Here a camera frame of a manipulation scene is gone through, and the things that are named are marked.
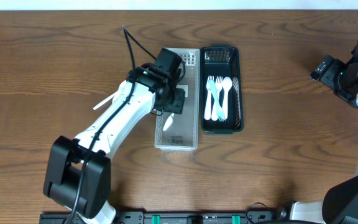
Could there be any white spoon lowest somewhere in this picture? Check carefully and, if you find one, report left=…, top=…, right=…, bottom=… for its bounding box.
left=163, top=113, right=175, bottom=131

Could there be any white plastic fork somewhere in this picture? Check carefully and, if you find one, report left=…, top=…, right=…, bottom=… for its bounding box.
left=204, top=75, right=214, bottom=120
left=211, top=76, right=224, bottom=121

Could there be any mint green plastic fork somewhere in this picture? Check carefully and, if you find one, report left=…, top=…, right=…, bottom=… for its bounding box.
left=208, top=76, right=226, bottom=122

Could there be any white thick plastic spoon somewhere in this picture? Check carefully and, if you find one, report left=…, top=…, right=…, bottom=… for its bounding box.
left=222, top=77, right=232, bottom=119

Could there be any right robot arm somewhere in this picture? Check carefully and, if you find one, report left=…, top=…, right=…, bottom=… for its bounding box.
left=279, top=54, right=358, bottom=223

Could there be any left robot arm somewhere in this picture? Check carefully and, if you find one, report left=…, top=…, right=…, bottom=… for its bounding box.
left=43, top=65, right=185, bottom=223

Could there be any clear plastic mesh basket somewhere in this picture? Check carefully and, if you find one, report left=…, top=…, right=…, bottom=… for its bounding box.
left=155, top=48, right=201, bottom=151

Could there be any dark green mesh basket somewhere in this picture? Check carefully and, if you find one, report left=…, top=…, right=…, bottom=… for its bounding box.
left=200, top=44, right=244, bottom=134

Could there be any left black cable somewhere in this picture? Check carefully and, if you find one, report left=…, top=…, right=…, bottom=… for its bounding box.
left=63, top=25, right=158, bottom=224

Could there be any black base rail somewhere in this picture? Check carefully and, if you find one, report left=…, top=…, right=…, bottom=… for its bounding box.
left=39, top=210, right=291, bottom=224

